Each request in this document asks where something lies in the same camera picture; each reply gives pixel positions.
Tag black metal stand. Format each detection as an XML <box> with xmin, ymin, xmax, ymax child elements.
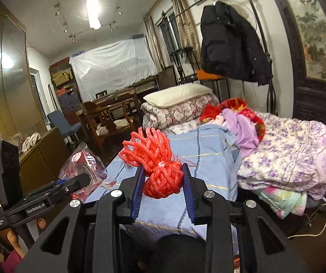
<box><xmin>208</xmin><ymin>78</ymin><xmax>232</xmax><ymax>101</ymax></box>

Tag clear red-print plastic bag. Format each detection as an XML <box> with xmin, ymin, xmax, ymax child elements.
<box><xmin>58</xmin><ymin>143</ymin><xmax>108</xmax><ymax>201</ymax></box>

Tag orange flat box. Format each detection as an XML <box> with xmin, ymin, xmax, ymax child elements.
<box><xmin>196</xmin><ymin>70</ymin><xmax>226</xmax><ymax>81</ymax></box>

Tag purple floral quilt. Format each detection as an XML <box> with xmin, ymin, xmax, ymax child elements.
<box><xmin>235</xmin><ymin>112</ymin><xmax>326</xmax><ymax>198</ymax></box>

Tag low wooden cabinet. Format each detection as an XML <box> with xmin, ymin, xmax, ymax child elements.
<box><xmin>0</xmin><ymin>126</ymin><xmax>72</xmax><ymax>234</ymax></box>

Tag cream pillow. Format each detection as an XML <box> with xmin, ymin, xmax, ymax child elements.
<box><xmin>143</xmin><ymin>84</ymin><xmax>212</xmax><ymax>109</ymax></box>

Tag white cloth cover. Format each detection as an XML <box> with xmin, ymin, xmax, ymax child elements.
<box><xmin>69</xmin><ymin>37</ymin><xmax>159</xmax><ymax>103</ymax></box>

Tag maroon floral quilt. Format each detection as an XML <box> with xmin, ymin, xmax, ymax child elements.
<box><xmin>141</xmin><ymin>94</ymin><xmax>220</xmax><ymax>130</ymax></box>

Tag carved framed painting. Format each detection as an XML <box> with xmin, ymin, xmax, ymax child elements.
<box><xmin>262</xmin><ymin>0</ymin><xmax>326</xmax><ymax>148</ymax></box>

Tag blue chair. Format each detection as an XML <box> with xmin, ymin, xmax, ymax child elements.
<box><xmin>47</xmin><ymin>109</ymin><xmax>82</xmax><ymax>148</ymax></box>

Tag dark framed board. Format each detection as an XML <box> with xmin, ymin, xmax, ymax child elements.
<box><xmin>164</xmin><ymin>65</ymin><xmax>179</xmax><ymax>87</ymax></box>

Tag beige crumpled cloth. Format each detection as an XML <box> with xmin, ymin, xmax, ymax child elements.
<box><xmin>22</xmin><ymin>133</ymin><xmax>41</xmax><ymax>152</ymax></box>

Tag blue bed sheet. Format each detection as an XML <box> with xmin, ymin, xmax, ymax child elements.
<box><xmin>85</xmin><ymin>125</ymin><xmax>241</xmax><ymax>259</ymax></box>

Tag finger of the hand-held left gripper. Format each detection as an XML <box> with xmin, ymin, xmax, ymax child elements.
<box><xmin>53</xmin><ymin>173</ymin><xmax>91</xmax><ymax>204</ymax></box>
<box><xmin>23</xmin><ymin>179</ymin><xmax>68</xmax><ymax>198</ymax></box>

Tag pale chair cushion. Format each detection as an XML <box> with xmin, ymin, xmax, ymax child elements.
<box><xmin>95</xmin><ymin>118</ymin><xmax>132</xmax><ymax>137</ymax></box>

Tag black jacket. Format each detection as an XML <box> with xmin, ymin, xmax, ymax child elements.
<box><xmin>200</xmin><ymin>1</ymin><xmax>273</xmax><ymax>86</ymax></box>

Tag pastel quilt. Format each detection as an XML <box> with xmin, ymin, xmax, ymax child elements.
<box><xmin>254</xmin><ymin>185</ymin><xmax>308</xmax><ymax>219</ymax></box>

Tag black plant stand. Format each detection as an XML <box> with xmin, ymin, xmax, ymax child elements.
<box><xmin>170</xmin><ymin>47</ymin><xmax>198</xmax><ymax>84</ymax></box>

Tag person's left forearm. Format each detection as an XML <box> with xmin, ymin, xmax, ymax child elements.
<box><xmin>0</xmin><ymin>249</ymin><xmax>24</xmax><ymax>273</ymax></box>

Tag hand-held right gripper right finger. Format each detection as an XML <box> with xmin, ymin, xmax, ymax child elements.
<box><xmin>181</xmin><ymin>163</ymin><xmax>313</xmax><ymax>273</ymax></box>

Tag black coat rack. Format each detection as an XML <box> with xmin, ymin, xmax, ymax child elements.
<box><xmin>163</xmin><ymin>0</ymin><xmax>279</xmax><ymax>116</ymax></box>

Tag person's left hand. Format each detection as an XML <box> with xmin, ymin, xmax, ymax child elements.
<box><xmin>7</xmin><ymin>217</ymin><xmax>47</xmax><ymax>260</ymax></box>

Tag beige patterned curtain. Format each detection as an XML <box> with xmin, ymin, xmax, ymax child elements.
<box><xmin>144</xmin><ymin>15</ymin><xmax>165</xmax><ymax>73</ymax></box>
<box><xmin>170</xmin><ymin>0</ymin><xmax>205</xmax><ymax>60</ymax></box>

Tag wooden armchair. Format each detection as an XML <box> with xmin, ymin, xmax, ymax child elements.
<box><xmin>79</xmin><ymin>99</ymin><xmax>143</xmax><ymax>158</ymax></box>

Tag wooden table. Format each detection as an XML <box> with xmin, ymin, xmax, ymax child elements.
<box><xmin>90</xmin><ymin>87</ymin><xmax>141</xmax><ymax>111</ymax></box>

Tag red blanket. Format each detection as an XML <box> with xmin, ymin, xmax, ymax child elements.
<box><xmin>200</xmin><ymin>98</ymin><xmax>266</xmax><ymax>140</ymax></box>

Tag red foam net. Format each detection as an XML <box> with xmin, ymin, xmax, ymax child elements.
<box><xmin>119</xmin><ymin>126</ymin><xmax>185</xmax><ymax>200</ymax></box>

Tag lilac cloth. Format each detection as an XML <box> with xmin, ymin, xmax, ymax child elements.
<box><xmin>208</xmin><ymin>109</ymin><xmax>259</xmax><ymax>158</ymax></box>

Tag wooden glass-door wardrobe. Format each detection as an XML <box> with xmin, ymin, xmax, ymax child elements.
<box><xmin>0</xmin><ymin>3</ymin><xmax>49</xmax><ymax>154</ymax></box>

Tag white fan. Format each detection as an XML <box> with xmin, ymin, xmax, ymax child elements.
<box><xmin>228</xmin><ymin>1</ymin><xmax>259</xmax><ymax>32</ymax></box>

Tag ceiling track lights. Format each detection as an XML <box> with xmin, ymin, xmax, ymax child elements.
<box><xmin>43</xmin><ymin>0</ymin><xmax>131</xmax><ymax>44</ymax></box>

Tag shelf of stacked boxes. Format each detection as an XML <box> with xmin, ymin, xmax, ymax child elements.
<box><xmin>49</xmin><ymin>57</ymin><xmax>82</xmax><ymax>114</ymax></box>

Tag window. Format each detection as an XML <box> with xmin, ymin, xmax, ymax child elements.
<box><xmin>159</xmin><ymin>11</ymin><xmax>186</xmax><ymax>71</ymax></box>

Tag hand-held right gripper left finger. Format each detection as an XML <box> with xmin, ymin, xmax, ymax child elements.
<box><xmin>16</xmin><ymin>165</ymin><xmax>147</xmax><ymax>273</ymax></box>

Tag ceiling lamp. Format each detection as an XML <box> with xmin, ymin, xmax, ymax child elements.
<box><xmin>86</xmin><ymin>0</ymin><xmax>102</xmax><ymax>30</ymax></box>

